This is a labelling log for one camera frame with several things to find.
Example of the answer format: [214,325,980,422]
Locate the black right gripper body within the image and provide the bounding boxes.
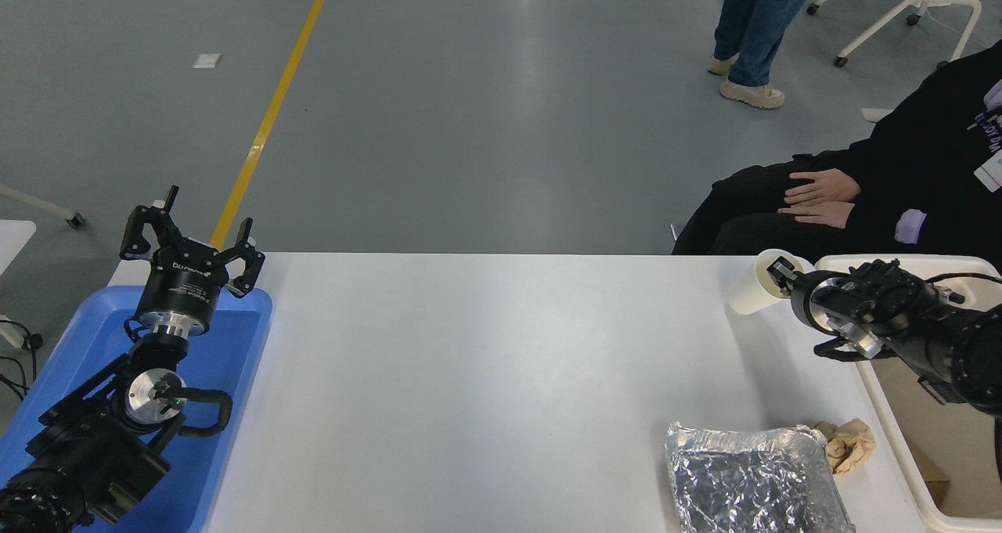
[789,271,850,337]

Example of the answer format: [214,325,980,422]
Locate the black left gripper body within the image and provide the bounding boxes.
[136,245,230,324]

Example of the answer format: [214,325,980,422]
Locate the white paper cup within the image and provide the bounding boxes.
[727,249,816,316]

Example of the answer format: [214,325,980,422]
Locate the person's left hand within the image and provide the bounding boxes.
[778,201,856,230]

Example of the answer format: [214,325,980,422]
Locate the person's right hand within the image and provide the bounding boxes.
[783,168,862,206]

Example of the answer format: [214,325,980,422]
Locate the blue plastic tray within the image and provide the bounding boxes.
[0,285,273,533]

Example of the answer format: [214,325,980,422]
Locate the white leg with caster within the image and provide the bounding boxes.
[0,186,85,230]

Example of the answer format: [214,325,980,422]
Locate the crumpled tan paper ball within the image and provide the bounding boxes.
[811,418,875,475]

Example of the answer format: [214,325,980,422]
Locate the white side table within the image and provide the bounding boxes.
[0,220,37,277]

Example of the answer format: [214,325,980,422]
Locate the seated person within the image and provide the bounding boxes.
[672,38,1002,256]

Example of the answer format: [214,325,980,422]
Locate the crumpled silver foil tray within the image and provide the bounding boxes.
[664,421,856,533]

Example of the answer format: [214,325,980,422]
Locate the brown cardboard piece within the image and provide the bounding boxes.
[912,439,952,502]

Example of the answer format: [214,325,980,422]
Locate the large pale plastic bin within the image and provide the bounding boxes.
[814,254,1002,533]

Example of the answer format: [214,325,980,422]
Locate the standing person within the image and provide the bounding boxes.
[707,0,817,110]

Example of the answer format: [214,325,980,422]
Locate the black cables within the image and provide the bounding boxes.
[0,318,42,402]

